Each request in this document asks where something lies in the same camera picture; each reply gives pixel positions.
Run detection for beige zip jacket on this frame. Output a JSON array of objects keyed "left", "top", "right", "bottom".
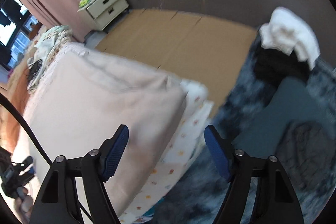
[{"left": 24, "top": 51, "right": 186, "bottom": 215}]

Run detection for dark hanging clothes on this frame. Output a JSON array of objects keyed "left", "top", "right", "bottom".
[{"left": 1, "top": 0, "right": 23, "bottom": 26}]

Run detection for person left hand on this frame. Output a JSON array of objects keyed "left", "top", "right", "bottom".
[{"left": 14, "top": 187, "right": 34, "bottom": 223}]

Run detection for rust orange quilt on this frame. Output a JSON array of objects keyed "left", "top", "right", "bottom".
[{"left": 1, "top": 56, "right": 30, "bottom": 153}]

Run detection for floral dotted white bedsheet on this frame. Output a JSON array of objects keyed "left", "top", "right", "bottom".
[{"left": 59, "top": 41, "right": 215, "bottom": 224}]

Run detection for dark shaggy rug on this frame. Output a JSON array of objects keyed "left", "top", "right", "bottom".
[{"left": 152, "top": 38, "right": 335, "bottom": 223}]

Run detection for blue patterned bed skirt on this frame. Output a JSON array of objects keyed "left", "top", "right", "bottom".
[{"left": 131, "top": 209, "right": 155, "bottom": 224}]

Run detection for dark chair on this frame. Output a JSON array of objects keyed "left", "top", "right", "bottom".
[{"left": 232, "top": 47, "right": 335, "bottom": 191}]

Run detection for white cloth on chair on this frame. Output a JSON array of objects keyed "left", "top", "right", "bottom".
[{"left": 259, "top": 7, "right": 321, "bottom": 70}]

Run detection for white bedside drawer cabinet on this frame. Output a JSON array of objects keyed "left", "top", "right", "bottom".
[{"left": 77, "top": 0, "right": 129, "bottom": 31}]

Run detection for yellow green item on cabinet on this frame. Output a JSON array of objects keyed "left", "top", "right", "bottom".
[{"left": 79, "top": 0, "right": 91, "bottom": 9}]

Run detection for black cable bundle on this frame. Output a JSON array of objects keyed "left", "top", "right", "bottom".
[{"left": 24, "top": 58, "right": 43, "bottom": 83}]

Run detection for cream cloth under cables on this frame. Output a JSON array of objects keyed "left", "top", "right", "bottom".
[{"left": 27, "top": 25, "right": 72, "bottom": 94}]

